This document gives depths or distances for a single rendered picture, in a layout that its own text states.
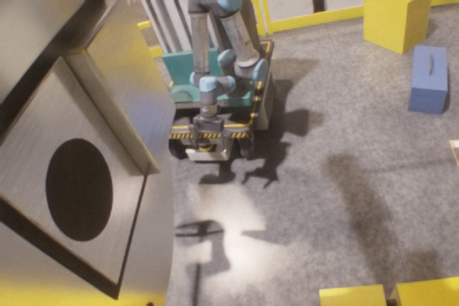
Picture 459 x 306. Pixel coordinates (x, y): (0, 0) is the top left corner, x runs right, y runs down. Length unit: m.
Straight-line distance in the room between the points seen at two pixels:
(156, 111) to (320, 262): 1.50
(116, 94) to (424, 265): 1.62
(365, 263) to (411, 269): 0.20
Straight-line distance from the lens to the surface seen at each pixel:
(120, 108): 0.16
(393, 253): 1.69
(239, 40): 1.49
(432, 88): 2.17
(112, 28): 0.17
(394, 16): 2.67
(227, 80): 1.47
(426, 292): 1.02
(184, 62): 1.90
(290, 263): 1.65
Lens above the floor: 1.52
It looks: 45 degrees down
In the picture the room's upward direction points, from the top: 22 degrees counter-clockwise
